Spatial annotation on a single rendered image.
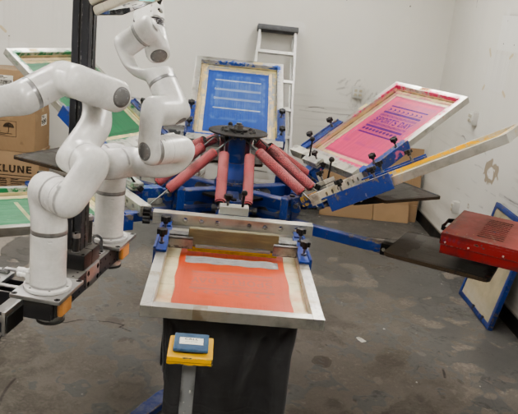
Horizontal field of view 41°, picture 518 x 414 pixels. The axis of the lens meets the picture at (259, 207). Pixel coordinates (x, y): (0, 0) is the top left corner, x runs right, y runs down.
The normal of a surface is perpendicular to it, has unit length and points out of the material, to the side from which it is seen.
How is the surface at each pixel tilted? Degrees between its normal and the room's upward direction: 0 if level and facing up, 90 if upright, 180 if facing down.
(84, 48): 90
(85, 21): 90
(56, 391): 0
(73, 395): 0
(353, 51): 90
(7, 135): 91
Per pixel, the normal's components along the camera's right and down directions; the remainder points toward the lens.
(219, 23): 0.04, 0.29
